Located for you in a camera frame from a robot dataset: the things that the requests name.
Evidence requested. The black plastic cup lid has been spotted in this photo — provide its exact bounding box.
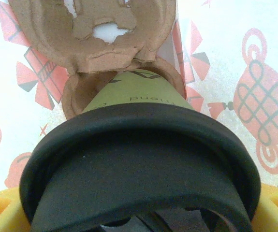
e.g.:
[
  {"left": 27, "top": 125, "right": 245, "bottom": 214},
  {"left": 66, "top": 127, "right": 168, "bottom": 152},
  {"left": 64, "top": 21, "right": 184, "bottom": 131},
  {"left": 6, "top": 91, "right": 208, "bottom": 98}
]
[{"left": 19, "top": 105, "right": 261, "bottom": 232}]

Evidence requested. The brown cardboard cup carrier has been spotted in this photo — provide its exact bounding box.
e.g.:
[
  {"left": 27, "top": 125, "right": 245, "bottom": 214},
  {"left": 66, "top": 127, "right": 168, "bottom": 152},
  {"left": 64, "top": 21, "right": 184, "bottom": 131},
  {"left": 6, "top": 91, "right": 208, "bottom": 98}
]
[{"left": 31, "top": 0, "right": 186, "bottom": 121}]

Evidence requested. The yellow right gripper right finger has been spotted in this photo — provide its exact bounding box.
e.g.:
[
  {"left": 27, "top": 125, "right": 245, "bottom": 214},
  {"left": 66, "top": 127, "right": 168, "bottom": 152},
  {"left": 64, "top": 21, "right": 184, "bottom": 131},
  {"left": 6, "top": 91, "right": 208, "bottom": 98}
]
[{"left": 249, "top": 183, "right": 278, "bottom": 232}]

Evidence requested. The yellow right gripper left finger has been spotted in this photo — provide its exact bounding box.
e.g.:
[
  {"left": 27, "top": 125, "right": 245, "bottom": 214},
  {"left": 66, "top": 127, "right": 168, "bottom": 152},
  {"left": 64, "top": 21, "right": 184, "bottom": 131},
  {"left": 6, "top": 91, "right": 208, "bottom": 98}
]
[{"left": 0, "top": 188, "right": 32, "bottom": 232}]

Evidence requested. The white red paper gift bag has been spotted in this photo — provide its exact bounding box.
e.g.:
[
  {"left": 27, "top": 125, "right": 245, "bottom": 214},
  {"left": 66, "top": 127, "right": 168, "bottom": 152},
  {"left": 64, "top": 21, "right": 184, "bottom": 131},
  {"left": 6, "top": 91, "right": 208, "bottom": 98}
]
[{"left": 0, "top": 0, "right": 278, "bottom": 196}]

